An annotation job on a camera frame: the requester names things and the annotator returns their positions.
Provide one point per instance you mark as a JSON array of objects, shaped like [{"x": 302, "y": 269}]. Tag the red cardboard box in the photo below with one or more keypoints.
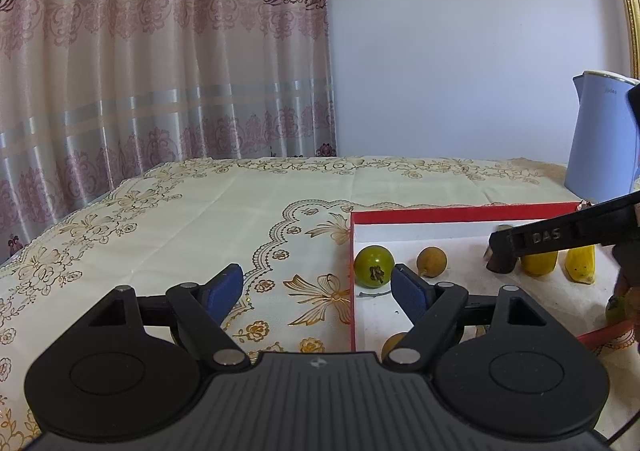
[{"x": 465, "y": 256}]

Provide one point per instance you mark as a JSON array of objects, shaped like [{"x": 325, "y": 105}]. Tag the yellow banana piece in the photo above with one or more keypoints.
[
  {"x": 581, "y": 263},
  {"x": 540, "y": 262}
]

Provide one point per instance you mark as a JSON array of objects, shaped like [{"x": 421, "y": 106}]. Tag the large green round fruit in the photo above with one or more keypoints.
[{"x": 372, "y": 263}]

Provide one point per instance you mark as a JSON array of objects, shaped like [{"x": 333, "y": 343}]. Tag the yellow-brown round fruit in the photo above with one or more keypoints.
[
  {"x": 431, "y": 262},
  {"x": 391, "y": 347}
]

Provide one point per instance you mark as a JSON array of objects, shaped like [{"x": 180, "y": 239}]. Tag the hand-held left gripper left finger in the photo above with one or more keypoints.
[{"x": 226, "y": 290}]

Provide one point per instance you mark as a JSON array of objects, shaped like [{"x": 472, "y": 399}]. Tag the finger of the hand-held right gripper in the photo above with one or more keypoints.
[{"x": 575, "y": 228}]

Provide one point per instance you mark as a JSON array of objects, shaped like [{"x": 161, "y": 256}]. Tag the blue electric kettle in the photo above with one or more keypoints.
[{"x": 597, "y": 141}]

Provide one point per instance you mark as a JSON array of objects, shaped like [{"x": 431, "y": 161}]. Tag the small green round fruit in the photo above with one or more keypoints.
[{"x": 617, "y": 312}]

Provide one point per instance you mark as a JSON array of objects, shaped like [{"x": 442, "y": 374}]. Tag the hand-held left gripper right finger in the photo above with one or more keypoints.
[{"x": 407, "y": 292}]

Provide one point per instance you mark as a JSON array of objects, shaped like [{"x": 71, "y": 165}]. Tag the dark eggplant piece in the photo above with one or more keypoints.
[{"x": 502, "y": 265}]

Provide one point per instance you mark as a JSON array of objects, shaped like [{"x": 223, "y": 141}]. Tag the cream embroidered tablecloth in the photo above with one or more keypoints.
[{"x": 200, "y": 211}]

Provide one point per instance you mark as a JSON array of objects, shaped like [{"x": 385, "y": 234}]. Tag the patterned pink curtain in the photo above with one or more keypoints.
[{"x": 150, "y": 81}]

